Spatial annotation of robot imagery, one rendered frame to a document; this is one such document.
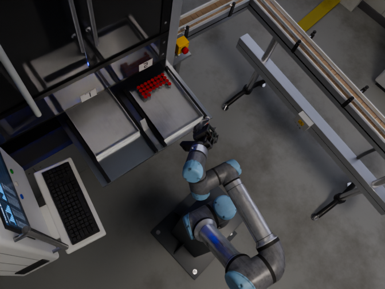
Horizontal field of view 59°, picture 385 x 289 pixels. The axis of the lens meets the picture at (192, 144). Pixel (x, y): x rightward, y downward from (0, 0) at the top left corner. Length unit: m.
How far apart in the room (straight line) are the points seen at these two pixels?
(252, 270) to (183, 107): 0.99
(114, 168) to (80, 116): 0.34
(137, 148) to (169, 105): 0.31
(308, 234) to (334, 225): 0.24
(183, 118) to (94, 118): 0.47
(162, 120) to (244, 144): 1.17
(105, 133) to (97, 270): 1.10
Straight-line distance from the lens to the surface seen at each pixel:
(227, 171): 1.37
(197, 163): 1.27
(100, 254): 2.60
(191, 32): 2.18
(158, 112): 1.90
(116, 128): 1.85
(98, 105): 1.92
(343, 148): 2.56
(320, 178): 3.05
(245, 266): 1.33
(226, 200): 1.64
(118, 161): 1.79
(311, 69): 2.28
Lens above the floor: 2.58
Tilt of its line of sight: 67 degrees down
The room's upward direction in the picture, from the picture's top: 21 degrees clockwise
